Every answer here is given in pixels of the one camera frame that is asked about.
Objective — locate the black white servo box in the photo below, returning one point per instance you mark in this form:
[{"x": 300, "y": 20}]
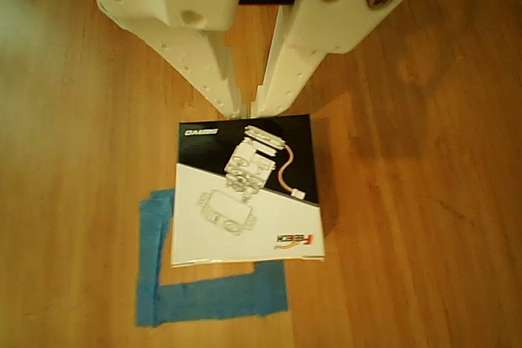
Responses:
[{"x": 244, "y": 201}]

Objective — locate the blue tape square target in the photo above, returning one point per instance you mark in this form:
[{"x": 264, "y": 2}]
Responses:
[{"x": 212, "y": 299}]

